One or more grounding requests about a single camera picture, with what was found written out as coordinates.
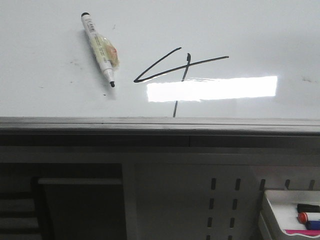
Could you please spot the white whiteboard marker with tape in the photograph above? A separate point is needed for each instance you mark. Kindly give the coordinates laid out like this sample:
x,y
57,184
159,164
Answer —
x,y
105,53

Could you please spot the white whiteboard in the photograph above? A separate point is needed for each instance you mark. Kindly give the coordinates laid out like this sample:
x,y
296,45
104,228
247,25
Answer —
x,y
255,59

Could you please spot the white perforated pegboard panel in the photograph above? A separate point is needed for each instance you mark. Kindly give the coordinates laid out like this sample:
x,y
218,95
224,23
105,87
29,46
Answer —
x,y
210,202

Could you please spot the dark panel with white bar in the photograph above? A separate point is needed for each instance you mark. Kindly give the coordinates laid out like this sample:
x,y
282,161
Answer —
x,y
80,208

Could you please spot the white plastic storage tray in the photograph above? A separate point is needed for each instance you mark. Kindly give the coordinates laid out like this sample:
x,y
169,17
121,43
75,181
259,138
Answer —
x,y
279,213

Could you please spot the black capped marker in tray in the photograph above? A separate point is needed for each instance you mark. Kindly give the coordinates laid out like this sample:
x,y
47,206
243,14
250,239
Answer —
x,y
307,208

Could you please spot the red capped marker in tray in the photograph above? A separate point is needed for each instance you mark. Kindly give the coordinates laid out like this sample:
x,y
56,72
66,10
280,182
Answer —
x,y
304,217

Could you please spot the blue capped marker in tray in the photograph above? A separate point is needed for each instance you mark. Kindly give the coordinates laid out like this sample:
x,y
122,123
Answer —
x,y
313,225

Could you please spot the pink item in tray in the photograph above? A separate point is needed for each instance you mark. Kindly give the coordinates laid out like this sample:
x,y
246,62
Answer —
x,y
311,233

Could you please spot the grey aluminium whiteboard frame rail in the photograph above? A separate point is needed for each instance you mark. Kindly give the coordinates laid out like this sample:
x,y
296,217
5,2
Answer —
x,y
160,132

